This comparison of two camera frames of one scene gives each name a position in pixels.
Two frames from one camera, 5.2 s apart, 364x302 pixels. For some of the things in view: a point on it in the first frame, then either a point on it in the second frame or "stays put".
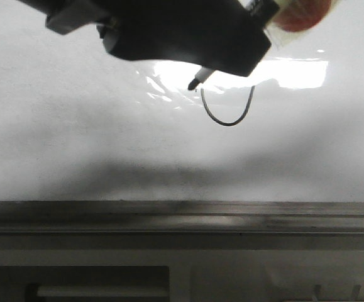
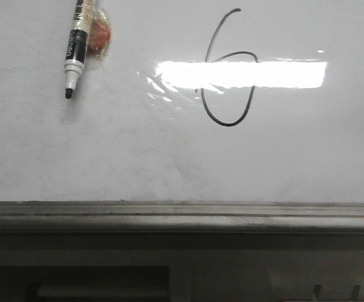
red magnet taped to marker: (297, 16) → (99, 33)
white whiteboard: (64, 119) stays put
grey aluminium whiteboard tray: (181, 216) stays put
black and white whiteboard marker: (266, 9) → (77, 45)
